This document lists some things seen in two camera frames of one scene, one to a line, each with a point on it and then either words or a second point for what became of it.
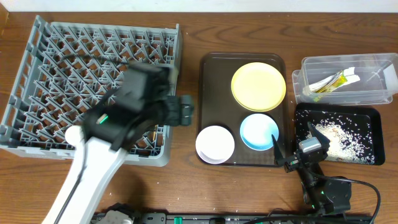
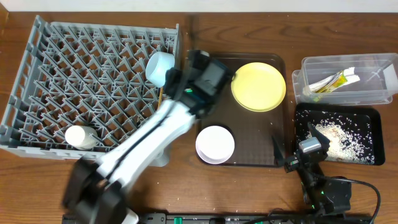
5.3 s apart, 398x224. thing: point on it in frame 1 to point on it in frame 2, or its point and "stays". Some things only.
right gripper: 324,141 stays
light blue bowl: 256,130 to 157,65
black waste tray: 355,130 stays
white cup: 74,134 stays
